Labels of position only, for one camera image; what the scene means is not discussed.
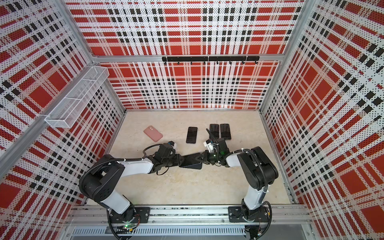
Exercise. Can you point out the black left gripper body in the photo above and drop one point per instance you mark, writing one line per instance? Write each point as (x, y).
(172, 161)

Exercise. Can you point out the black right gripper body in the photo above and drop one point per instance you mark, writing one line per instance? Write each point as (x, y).
(210, 158)

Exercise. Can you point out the black phone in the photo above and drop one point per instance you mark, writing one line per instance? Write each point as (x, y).
(215, 130)
(192, 135)
(225, 131)
(191, 160)

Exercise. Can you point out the pink phone case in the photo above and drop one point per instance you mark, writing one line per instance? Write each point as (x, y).
(153, 133)

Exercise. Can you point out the black phone case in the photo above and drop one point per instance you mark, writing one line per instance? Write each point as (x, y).
(194, 166)

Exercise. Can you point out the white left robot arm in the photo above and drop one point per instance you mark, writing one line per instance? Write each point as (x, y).
(100, 181)

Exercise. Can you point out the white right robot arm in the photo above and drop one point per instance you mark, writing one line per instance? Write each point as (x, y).
(258, 169)

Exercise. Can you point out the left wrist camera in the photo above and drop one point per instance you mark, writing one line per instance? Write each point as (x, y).
(165, 151)

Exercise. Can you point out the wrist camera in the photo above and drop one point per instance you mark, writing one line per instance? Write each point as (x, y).
(165, 151)
(217, 147)

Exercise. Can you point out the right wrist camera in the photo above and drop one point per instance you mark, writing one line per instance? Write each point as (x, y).
(217, 147)

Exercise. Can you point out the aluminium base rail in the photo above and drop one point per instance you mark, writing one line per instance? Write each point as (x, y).
(200, 222)

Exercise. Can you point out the black hook rail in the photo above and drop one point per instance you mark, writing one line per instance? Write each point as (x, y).
(211, 59)

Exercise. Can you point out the white wire mesh basket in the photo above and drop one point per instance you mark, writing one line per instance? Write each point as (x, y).
(69, 109)

